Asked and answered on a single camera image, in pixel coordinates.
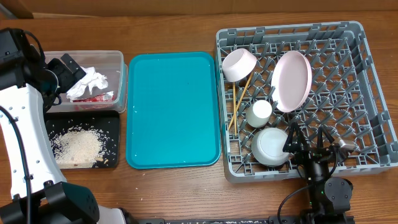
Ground cream cup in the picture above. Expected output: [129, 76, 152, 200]
[246, 100, 272, 128]

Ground teal serving tray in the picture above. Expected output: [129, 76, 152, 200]
[126, 52, 221, 169]

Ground wooden chopstick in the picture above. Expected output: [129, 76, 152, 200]
[233, 82, 237, 135]
[228, 73, 253, 130]

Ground grey dishwasher rack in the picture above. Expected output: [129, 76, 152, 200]
[215, 21, 397, 183]

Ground black plastic tray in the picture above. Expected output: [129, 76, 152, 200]
[44, 110, 121, 169]

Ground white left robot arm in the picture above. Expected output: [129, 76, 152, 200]
[1, 28, 135, 223]

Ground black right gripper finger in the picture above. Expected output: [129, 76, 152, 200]
[317, 126, 335, 149]
[282, 122, 308, 153]

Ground grey bowl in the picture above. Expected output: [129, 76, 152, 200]
[251, 128, 289, 167]

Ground clear plastic waste bin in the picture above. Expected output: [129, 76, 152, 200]
[45, 50, 128, 113]

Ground red snack wrapper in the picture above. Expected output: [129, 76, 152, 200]
[72, 91, 114, 102]

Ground white napkin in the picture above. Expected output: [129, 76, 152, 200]
[67, 67, 108, 101]

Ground pink bowl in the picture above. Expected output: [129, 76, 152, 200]
[222, 49, 257, 82]

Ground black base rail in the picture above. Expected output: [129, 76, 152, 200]
[137, 216, 355, 224]

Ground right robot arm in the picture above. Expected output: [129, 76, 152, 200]
[277, 122, 356, 223]

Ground pink plate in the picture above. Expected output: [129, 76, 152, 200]
[271, 50, 312, 113]

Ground rice grains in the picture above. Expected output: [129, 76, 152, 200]
[50, 127, 108, 169]

